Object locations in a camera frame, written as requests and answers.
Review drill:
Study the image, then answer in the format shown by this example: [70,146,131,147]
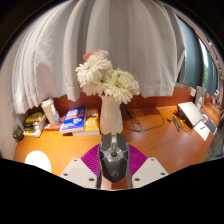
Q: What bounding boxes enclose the blue book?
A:
[59,106,88,135]

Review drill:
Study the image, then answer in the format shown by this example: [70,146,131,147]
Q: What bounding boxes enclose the white yellow black mouse pad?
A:
[24,150,53,174]

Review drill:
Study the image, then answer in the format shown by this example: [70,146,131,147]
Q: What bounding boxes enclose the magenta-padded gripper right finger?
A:
[126,143,170,189]

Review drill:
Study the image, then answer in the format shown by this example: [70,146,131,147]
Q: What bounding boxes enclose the white ceramic vase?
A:
[99,95,124,136]

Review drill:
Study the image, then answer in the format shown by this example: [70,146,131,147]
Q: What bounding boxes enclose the black grey computer mouse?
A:
[98,132,130,184]

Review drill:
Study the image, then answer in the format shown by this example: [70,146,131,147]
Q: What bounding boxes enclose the thin red book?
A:
[44,123,63,132]

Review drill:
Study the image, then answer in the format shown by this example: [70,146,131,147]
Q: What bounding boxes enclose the dark grey window curtain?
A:
[179,18,219,96]

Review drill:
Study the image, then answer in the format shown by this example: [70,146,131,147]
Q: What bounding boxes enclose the small clear bottle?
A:
[52,108,62,126]

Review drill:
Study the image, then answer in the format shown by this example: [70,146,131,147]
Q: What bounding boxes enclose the white flower bunch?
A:
[74,49,141,105]

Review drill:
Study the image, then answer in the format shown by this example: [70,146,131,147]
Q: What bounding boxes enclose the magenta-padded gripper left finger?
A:
[59,143,103,190]

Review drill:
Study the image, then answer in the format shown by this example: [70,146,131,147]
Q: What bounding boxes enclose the white curtain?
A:
[11,0,186,114]

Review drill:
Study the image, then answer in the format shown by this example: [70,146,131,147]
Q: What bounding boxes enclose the white cylindrical container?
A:
[40,97,58,126]

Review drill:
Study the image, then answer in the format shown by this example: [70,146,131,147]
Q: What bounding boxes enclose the black cable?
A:
[123,108,166,133]

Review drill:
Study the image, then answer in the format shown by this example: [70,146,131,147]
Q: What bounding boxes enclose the yellow orange book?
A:
[72,108,101,137]

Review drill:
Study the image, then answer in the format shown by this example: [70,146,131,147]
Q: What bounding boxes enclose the yellow black book stack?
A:
[21,111,48,138]

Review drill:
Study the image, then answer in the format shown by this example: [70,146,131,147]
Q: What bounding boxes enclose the silver laptop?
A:
[176,101,204,128]

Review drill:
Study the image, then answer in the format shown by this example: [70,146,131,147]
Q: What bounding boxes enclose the black pen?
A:
[171,115,182,132]

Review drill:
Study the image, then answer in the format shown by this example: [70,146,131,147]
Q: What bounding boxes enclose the white paper sheet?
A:
[194,120,212,141]

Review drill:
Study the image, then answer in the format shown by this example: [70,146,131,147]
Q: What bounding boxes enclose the dark tablet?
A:
[204,118,218,136]

